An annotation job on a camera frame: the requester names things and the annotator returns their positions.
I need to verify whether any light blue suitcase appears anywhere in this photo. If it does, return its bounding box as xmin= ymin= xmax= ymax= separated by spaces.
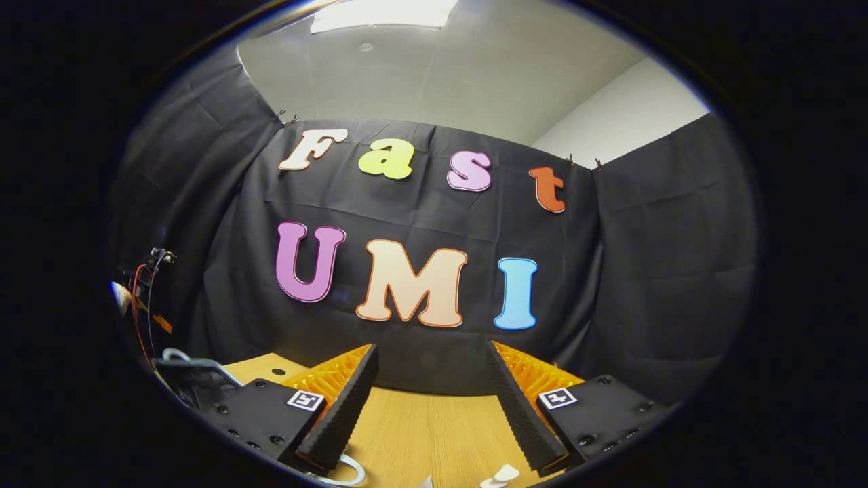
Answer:
xmin=156 ymin=347 xmax=368 ymax=488

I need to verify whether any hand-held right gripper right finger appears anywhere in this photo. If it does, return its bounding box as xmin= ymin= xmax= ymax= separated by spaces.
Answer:
xmin=484 ymin=340 xmax=680 ymax=476

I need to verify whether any ceiling light panel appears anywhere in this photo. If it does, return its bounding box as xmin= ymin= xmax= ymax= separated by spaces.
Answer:
xmin=310 ymin=0 xmax=459 ymax=35

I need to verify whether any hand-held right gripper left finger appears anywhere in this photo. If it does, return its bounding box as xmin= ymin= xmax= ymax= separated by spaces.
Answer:
xmin=202 ymin=343 xmax=380 ymax=475

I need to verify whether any black backdrop cloth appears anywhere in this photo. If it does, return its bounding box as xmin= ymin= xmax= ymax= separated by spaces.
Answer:
xmin=108 ymin=46 xmax=759 ymax=407

